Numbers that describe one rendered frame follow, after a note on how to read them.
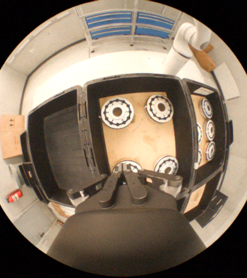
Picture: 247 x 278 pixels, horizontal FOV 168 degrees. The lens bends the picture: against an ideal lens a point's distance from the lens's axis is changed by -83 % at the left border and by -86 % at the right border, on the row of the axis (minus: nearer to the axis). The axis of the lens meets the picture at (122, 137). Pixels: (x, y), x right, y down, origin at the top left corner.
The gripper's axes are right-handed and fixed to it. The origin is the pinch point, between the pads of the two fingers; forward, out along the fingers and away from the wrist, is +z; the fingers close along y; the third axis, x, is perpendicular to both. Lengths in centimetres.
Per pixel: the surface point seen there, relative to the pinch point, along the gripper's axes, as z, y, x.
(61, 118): 15.7, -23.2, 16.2
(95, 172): 5.3, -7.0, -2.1
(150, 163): 15.2, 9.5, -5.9
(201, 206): 11, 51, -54
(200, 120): 15.0, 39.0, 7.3
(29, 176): 44, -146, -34
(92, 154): 6.7, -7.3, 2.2
